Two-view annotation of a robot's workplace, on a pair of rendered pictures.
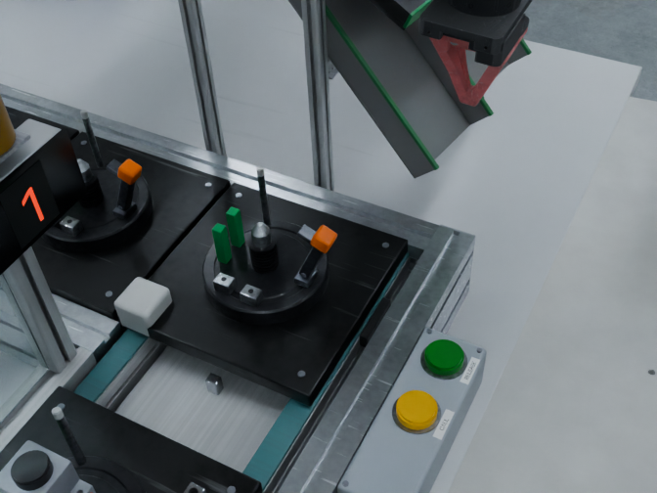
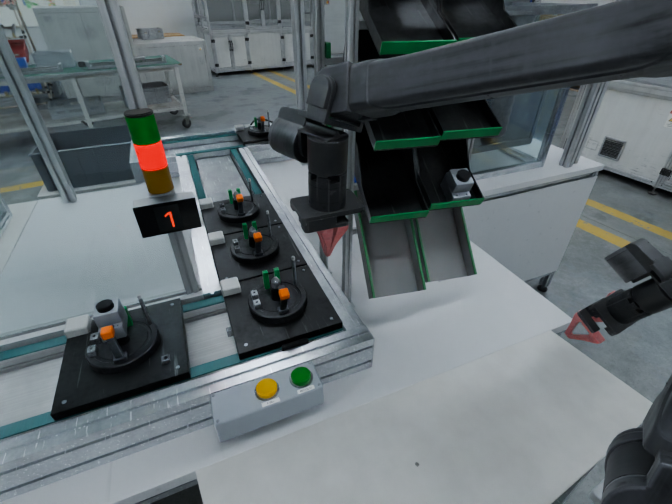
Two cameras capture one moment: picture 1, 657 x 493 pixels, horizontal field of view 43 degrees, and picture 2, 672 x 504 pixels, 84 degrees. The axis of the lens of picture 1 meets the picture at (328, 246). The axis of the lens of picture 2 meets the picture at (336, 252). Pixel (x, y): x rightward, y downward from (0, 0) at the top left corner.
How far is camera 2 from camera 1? 0.48 m
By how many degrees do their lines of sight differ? 30
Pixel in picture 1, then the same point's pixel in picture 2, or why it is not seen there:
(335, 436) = (233, 377)
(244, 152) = not seen: hidden behind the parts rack
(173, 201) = (281, 260)
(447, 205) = (402, 326)
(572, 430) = (349, 459)
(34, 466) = (104, 304)
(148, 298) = (229, 285)
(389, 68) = (386, 246)
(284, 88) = not seen: hidden behind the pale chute
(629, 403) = (389, 469)
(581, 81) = (529, 309)
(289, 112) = not seen: hidden behind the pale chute
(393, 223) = (347, 313)
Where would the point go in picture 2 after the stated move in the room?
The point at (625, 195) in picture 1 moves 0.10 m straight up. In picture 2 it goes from (496, 373) to (507, 345)
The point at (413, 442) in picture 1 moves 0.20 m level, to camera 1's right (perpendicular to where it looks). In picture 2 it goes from (252, 399) to (336, 466)
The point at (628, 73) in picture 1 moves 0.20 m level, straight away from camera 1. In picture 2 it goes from (561, 319) to (604, 295)
